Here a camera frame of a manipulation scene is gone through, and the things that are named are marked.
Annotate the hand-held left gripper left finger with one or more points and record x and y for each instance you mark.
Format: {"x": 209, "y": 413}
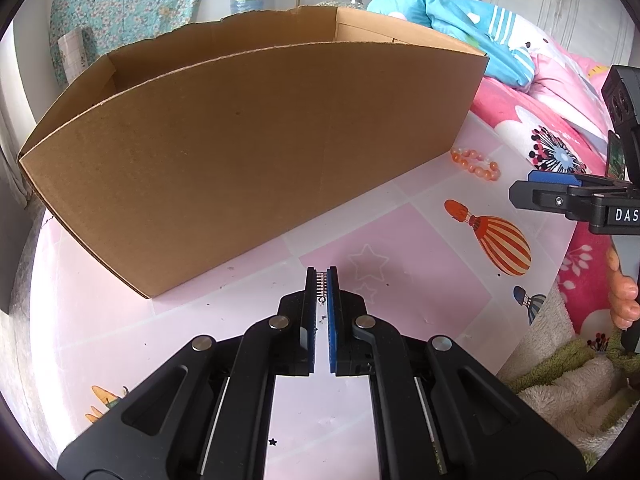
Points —
{"x": 312, "y": 345}

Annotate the pink floral blanket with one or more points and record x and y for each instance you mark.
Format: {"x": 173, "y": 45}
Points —
{"x": 550, "y": 105}

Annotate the brown cardboard box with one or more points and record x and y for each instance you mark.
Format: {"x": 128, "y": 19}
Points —
{"x": 240, "y": 160}

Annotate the patterned lace cloth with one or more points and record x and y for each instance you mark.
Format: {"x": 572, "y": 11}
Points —
{"x": 352, "y": 2}

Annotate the teal floral hanging cloth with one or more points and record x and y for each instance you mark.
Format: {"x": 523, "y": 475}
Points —
{"x": 125, "y": 5}

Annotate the gold ladder pendant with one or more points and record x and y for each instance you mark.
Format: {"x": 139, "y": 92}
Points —
{"x": 322, "y": 285}

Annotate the green white fluffy towel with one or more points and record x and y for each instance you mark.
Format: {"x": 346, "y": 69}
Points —
{"x": 560, "y": 400}

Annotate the blue cartoon quilt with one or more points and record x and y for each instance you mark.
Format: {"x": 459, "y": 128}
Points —
{"x": 450, "y": 15}

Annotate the grey cabinet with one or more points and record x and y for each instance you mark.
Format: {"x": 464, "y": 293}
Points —
{"x": 7, "y": 285}

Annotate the person's right hand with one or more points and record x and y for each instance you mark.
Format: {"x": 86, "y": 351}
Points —
{"x": 625, "y": 300}

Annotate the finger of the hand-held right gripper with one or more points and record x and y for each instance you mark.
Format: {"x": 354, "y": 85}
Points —
{"x": 540, "y": 197}
{"x": 550, "y": 177}

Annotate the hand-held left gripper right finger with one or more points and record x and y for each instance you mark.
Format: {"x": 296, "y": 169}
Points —
{"x": 331, "y": 340}

